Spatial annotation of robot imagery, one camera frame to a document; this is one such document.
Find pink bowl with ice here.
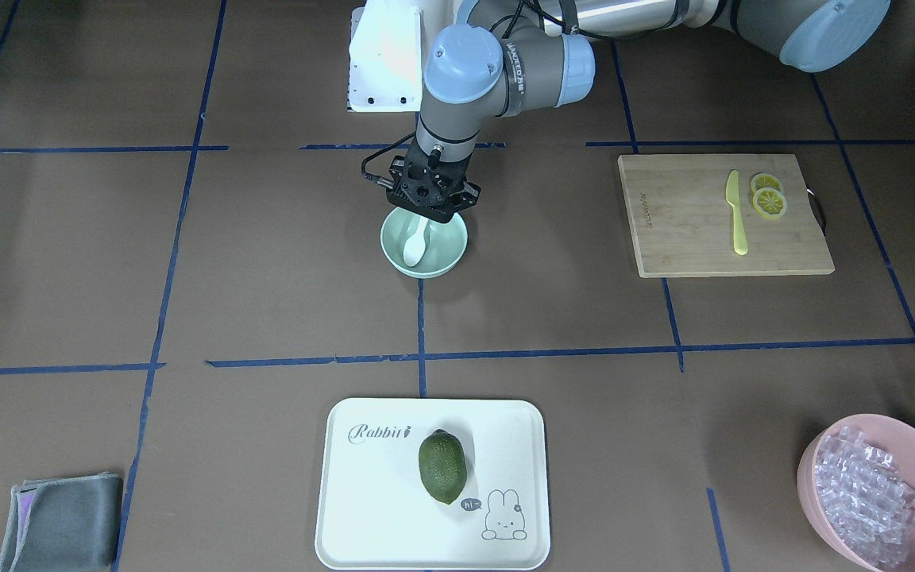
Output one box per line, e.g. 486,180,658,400
796,414,915,571

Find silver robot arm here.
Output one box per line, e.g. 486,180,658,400
366,1,890,223

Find wooden cutting board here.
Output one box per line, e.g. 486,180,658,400
618,153,835,278

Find cream rabbit tray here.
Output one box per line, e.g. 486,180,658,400
315,398,551,570

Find lemon slice upper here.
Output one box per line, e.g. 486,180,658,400
749,172,785,193

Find white pedestal column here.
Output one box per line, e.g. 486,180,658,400
348,1,437,113

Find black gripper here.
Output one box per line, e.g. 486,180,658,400
389,148,481,223

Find folded grey cloth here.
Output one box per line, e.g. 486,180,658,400
0,472,123,571

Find yellow plastic knife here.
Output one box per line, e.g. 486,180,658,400
724,169,749,256

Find green avocado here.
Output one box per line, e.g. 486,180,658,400
418,428,468,504

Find mint green bowl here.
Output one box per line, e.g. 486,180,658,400
379,207,469,279

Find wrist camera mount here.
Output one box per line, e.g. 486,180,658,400
374,155,407,200

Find white plastic spoon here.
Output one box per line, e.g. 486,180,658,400
403,217,430,268

